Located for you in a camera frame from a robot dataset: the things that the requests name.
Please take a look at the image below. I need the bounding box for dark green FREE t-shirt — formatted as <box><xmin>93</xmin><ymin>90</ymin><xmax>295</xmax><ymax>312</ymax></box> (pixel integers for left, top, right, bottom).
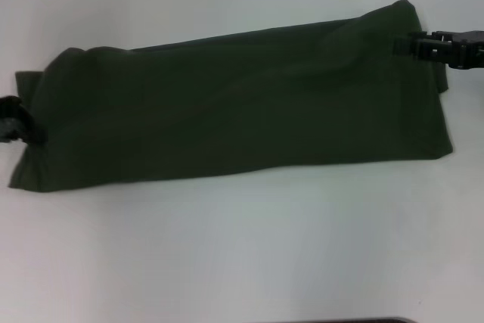
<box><xmin>8</xmin><ymin>0</ymin><xmax>455</xmax><ymax>194</ymax></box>

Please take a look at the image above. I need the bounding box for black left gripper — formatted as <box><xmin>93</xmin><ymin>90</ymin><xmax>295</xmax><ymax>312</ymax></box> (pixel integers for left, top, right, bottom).
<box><xmin>0</xmin><ymin>95</ymin><xmax>48</xmax><ymax>147</ymax></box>

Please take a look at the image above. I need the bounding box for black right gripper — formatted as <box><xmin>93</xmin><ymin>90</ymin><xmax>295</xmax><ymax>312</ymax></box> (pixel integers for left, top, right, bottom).
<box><xmin>392</xmin><ymin>29</ymin><xmax>484</xmax><ymax>71</ymax></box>

